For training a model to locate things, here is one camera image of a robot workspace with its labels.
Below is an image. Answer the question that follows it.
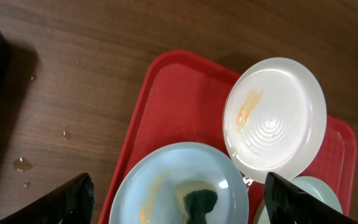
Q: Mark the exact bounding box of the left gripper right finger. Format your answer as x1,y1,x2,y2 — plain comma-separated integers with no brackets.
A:
264,172,358,224

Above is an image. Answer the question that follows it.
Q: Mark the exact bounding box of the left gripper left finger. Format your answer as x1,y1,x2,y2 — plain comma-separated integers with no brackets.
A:
0,173,95,224

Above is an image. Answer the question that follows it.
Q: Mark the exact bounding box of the light blue plate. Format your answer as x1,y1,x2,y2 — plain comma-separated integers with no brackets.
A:
252,176,343,224
108,142,249,224

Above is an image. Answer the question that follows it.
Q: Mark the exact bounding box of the green and yellow sponge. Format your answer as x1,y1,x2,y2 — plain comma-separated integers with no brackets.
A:
175,181,218,224

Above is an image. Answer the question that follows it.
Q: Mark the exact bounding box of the white round plate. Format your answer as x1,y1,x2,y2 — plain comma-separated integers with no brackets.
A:
223,57,328,184

